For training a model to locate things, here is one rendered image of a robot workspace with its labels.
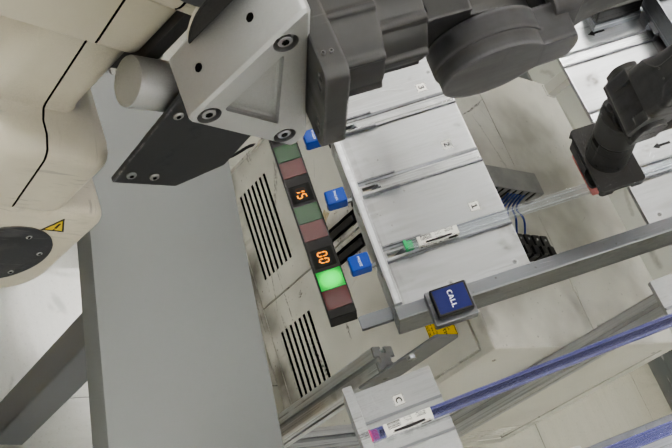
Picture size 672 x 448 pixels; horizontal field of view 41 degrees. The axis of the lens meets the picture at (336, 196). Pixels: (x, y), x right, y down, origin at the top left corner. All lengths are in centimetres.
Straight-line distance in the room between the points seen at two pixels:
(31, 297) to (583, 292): 107
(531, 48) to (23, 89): 42
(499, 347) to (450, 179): 34
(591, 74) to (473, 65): 86
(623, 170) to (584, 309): 60
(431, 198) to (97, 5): 72
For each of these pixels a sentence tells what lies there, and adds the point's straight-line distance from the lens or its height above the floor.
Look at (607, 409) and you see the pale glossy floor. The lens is 293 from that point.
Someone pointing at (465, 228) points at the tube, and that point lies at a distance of 129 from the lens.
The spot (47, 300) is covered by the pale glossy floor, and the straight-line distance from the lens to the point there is 185.
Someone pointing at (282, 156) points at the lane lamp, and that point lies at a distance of 138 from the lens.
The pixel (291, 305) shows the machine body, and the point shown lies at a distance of 191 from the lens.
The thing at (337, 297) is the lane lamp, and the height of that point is 66.
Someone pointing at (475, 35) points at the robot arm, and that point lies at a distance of 60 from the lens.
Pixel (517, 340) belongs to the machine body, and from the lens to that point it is 159.
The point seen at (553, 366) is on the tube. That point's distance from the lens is 113.
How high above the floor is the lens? 148
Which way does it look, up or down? 36 degrees down
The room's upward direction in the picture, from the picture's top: 48 degrees clockwise
